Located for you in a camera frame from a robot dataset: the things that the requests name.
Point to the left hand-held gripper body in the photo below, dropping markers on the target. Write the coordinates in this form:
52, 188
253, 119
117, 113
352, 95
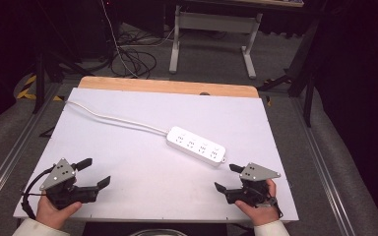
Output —
66, 191

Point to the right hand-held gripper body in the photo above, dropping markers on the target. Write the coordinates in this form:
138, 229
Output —
251, 189

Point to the person's left hand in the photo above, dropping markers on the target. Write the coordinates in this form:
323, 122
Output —
53, 211

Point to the person's right hand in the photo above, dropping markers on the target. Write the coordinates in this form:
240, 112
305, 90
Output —
262, 212

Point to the white power strip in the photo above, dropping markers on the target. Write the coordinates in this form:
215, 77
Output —
197, 146

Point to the white board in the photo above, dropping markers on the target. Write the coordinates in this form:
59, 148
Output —
151, 183

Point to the round metal rim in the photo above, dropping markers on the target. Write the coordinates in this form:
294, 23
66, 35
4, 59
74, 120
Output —
153, 232

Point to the black metal stand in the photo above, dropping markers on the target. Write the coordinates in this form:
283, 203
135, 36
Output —
40, 82
305, 82

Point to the yellow black floor tape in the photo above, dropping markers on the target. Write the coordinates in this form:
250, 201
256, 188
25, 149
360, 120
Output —
26, 90

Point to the aluminium floor rail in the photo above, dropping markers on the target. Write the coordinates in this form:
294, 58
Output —
10, 160
325, 170

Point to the white metal table frame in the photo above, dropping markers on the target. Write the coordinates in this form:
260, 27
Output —
215, 21

